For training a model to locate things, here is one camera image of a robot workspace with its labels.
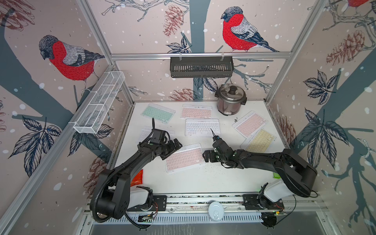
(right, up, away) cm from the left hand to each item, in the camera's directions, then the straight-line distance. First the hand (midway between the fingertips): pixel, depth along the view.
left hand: (179, 146), depth 87 cm
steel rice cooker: (+34, +31, +13) cm, 48 cm away
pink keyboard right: (+51, +12, +20) cm, 56 cm away
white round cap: (+19, -25, -20) cm, 37 cm away
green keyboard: (-17, +19, +26) cm, 37 cm away
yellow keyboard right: (+54, +1, +9) cm, 55 cm away
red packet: (-23, -17, -7) cm, 29 cm away
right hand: (+18, -5, +3) cm, 19 cm away
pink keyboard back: (+11, +22, +28) cm, 37 cm away
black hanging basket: (+15, +54, +17) cm, 58 cm away
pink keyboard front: (+6, -8, +3) cm, 11 cm away
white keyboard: (+15, +10, +17) cm, 24 cm away
